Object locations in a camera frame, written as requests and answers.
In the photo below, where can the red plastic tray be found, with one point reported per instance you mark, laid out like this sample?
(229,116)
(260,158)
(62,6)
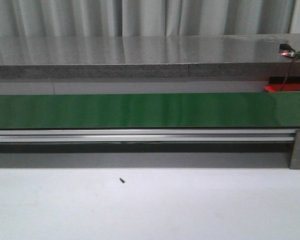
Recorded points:
(276,87)

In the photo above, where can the green conveyor belt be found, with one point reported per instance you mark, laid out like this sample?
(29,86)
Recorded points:
(153,110)

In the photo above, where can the grey stone counter slab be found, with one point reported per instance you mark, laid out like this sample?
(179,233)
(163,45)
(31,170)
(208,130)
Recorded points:
(117,57)

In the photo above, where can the white pleated curtain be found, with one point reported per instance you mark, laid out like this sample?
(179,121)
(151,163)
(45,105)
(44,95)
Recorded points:
(113,18)

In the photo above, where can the small sensor circuit board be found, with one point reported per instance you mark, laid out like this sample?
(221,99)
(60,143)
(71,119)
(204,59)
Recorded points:
(287,51)

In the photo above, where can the aluminium conveyor frame rail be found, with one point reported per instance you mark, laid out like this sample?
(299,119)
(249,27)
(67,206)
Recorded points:
(147,135)

